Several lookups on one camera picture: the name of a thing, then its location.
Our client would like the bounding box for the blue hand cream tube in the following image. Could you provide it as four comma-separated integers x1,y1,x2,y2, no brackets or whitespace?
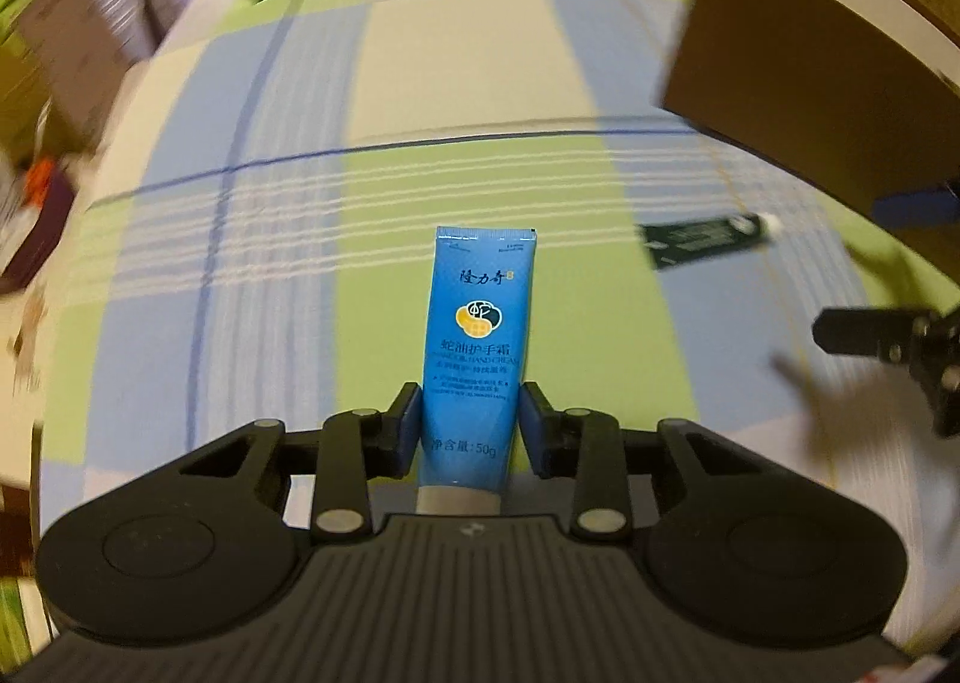
416,226,537,516

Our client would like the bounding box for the dark green small tube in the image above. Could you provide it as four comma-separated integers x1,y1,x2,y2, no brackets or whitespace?
636,212,782,270

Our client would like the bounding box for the brown cardboard storage box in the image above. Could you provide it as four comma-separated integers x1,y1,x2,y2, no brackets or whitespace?
662,0,958,277

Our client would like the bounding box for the checkered tablecloth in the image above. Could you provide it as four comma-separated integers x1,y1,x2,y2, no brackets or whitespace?
29,0,960,654

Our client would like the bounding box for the dark red tray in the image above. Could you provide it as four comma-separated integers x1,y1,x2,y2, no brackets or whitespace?
2,158,76,296

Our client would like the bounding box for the brown cardboard boxes pile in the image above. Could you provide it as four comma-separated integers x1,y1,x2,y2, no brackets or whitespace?
2,0,156,161

